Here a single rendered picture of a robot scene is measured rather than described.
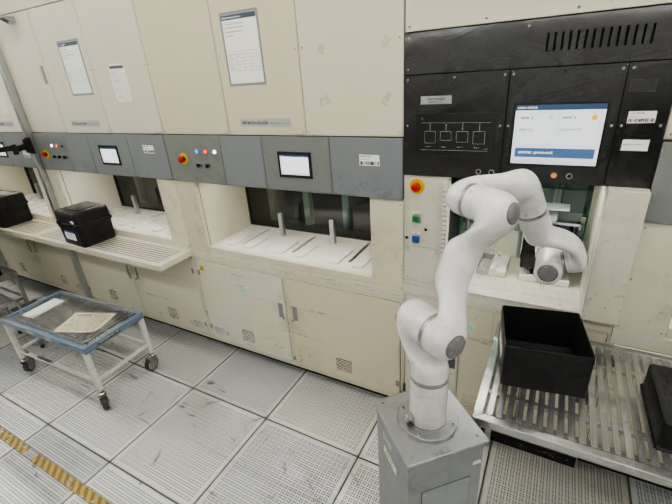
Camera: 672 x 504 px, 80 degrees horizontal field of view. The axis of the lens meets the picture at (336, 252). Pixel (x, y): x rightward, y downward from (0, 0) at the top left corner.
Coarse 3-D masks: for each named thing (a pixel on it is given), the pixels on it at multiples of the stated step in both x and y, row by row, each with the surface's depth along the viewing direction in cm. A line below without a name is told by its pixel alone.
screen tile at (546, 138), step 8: (520, 120) 146; (528, 120) 145; (536, 120) 144; (544, 120) 143; (544, 128) 144; (552, 128) 143; (520, 136) 149; (528, 136) 147; (536, 136) 146; (544, 136) 145; (552, 136) 144; (536, 144) 147; (544, 144) 146
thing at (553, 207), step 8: (552, 208) 178; (560, 208) 177; (568, 208) 176; (552, 216) 180; (560, 224) 181; (568, 224) 179; (576, 224) 179; (576, 232) 179; (528, 248) 183; (520, 256) 187; (528, 256) 184; (520, 264) 188; (528, 264) 186
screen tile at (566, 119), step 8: (560, 120) 141; (568, 120) 140; (576, 120) 138; (584, 120) 137; (600, 120) 135; (592, 128) 137; (560, 136) 143; (568, 136) 141; (576, 136) 140; (584, 136) 139; (592, 136) 138; (560, 144) 144; (568, 144) 142; (576, 144) 141; (584, 144) 140; (592, 144) 139
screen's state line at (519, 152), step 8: (520, 152) 151; (528, 152) 149; (536, 152) 148; (544, 152) 147; (552, 152) 146; (560, 152) 144; (568, 152) 143; (576, 152) 142; (584, 152) 141; (592, 152) 140
